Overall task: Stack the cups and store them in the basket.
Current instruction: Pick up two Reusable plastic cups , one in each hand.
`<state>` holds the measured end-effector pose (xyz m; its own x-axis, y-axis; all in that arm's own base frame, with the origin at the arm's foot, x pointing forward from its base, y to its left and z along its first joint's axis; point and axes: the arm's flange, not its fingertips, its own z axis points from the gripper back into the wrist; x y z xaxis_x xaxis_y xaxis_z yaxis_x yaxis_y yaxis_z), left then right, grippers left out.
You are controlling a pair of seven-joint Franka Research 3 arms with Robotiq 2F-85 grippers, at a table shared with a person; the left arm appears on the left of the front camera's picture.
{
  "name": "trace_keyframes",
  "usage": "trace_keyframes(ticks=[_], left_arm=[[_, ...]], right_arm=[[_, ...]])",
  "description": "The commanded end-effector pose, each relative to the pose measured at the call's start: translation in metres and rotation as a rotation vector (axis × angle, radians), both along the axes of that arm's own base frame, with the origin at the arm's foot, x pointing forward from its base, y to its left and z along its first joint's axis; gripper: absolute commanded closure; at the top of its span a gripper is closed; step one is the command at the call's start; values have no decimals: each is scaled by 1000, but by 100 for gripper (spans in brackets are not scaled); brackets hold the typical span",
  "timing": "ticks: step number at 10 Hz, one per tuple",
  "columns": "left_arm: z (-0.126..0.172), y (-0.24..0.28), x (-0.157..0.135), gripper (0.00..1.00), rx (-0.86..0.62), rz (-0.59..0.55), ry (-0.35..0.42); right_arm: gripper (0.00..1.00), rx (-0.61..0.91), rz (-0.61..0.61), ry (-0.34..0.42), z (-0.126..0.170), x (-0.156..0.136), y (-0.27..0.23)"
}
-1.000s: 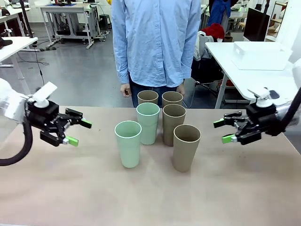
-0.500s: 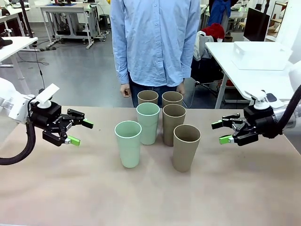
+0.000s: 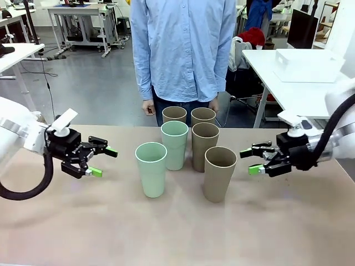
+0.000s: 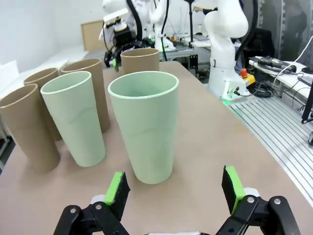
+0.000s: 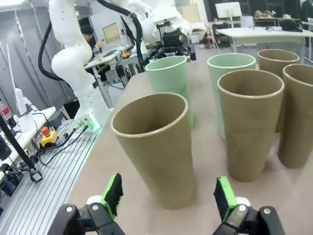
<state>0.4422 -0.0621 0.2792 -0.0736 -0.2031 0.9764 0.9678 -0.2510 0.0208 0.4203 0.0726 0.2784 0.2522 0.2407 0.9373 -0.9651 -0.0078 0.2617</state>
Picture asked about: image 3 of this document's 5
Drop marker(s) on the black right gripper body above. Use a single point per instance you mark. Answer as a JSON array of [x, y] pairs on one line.
[[291, 141]]

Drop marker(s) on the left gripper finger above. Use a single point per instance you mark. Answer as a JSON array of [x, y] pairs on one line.
[[101, 145], [80, 169]]

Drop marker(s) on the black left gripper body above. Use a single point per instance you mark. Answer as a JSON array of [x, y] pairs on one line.
[[65, 145]]

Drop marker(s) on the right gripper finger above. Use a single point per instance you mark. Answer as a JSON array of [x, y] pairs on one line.
[[273, 169], [259, 149]]

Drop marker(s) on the brown plastic cup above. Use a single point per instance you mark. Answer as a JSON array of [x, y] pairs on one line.
[[202, 152], [219, 180], [174, 117], [203, 117]]

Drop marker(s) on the green plastic cup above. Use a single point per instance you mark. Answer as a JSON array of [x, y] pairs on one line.
[[175, 151], [151, 177]]

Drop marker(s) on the white plastic basket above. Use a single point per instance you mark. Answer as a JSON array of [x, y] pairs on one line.
[[305, 59]]

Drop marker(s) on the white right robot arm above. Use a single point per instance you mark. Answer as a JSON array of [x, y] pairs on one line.
[[341, 97]]

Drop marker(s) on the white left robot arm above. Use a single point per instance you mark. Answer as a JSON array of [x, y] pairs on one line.
[[14, 130]]

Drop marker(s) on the person's right sleeved forearm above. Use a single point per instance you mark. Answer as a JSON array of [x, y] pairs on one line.
[[142, 74]]

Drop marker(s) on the person's left sleeved forearm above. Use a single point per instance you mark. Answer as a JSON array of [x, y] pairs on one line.
[[222, 74]]

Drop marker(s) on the person's right hand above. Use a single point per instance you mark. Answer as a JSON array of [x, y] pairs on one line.
[[148, 107]]

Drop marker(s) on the person's left hand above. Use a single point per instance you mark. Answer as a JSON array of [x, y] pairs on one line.
[[214, 105]]

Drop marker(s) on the large white side table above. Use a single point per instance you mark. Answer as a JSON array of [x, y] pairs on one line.
[[299, 97]]

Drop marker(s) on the black chair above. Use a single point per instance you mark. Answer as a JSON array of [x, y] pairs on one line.
[[244, 86]]

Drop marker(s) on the person's blue jeans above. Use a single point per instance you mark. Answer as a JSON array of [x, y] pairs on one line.
[[159, 110]]

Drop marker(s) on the grey cloth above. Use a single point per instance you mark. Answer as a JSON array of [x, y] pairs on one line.
[[238, 55]]

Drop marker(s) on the small white side table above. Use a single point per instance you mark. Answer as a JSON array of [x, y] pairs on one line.
[[16, 55]]

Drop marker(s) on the black object on table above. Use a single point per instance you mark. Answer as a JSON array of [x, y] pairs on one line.
[[7, 50]]

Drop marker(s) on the red garment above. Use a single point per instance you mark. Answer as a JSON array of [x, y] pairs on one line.
[[252, 36]]

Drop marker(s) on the black computer monitor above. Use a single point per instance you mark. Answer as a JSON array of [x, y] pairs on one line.
[[302, 29]]

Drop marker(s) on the cardboard box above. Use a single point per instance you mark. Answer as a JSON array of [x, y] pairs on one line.
[[324, 31]]

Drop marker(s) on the black stool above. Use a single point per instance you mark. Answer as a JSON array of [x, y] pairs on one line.
[[123, 27]]

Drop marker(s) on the black stand pole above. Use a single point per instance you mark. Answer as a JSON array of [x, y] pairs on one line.
[[31, 25]]

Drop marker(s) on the blue jacket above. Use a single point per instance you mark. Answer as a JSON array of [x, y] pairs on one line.
[[258, 14]]

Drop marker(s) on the person in blue shirt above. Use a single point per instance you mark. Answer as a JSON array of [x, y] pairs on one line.
[[183, 41]]

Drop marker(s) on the white background desk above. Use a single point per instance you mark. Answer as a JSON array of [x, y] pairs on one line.
[[16, 12]]

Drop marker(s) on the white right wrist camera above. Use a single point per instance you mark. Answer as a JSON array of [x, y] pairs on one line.
[[291, 117]]

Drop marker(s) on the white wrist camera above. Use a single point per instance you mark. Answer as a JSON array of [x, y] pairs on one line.
[[291, 117], [65, 117]]

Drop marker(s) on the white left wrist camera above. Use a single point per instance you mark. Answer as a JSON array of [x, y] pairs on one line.
[[65, 117]]

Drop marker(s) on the white metal frame workbench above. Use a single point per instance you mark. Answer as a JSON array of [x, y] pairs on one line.
[[75, 11]]

